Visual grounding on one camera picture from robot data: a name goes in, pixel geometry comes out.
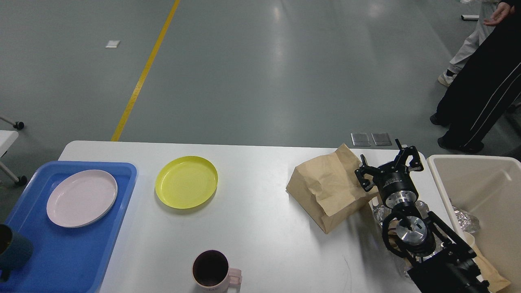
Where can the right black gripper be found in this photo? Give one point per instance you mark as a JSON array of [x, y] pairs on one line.
[[392, 179]]

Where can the yellow plate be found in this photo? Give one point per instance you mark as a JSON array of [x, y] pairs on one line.
[[186, 182]]

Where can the pink mug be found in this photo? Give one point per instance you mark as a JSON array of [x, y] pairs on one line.
[[212, 273]]

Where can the dark green mug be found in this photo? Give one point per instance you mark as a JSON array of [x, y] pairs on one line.
[[15, 251]]

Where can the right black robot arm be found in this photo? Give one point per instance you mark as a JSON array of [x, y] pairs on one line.
[[440, 260]]

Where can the right metal floor plate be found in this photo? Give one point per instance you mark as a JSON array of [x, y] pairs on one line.
[[381, 139]]

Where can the metal floor plate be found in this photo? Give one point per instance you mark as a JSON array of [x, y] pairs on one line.
[[360, 139], [381, 139]]

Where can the left metal floor plate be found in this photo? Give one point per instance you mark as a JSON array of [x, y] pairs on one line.
[[360, 139]]

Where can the brown paper bag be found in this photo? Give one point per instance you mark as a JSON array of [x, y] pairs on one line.
[[328, 190]]

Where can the foil in bin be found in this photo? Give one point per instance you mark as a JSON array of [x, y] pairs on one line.
[[461, 220]]

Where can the beige plastic bin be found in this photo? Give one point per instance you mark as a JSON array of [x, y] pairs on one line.
[[488, 187]]

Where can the person in black trousers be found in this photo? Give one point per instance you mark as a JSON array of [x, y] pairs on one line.
[[487, 85]]

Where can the brown paper in bin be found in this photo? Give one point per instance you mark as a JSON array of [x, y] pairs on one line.
[[488, 271]]

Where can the person in light grey trousers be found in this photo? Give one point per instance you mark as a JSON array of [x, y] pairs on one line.
[[471, 43]]

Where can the pink plate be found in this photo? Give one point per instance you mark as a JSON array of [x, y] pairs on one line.
[[82, 198]]

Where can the blue plastic tray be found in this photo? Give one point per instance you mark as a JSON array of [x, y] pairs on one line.
[[66, 260]]

